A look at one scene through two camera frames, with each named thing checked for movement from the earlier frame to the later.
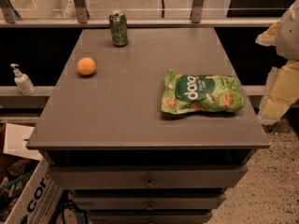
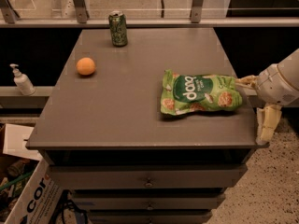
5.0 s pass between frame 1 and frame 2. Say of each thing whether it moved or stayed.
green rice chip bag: stayed
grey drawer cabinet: stayed
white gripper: moved
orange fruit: stayed
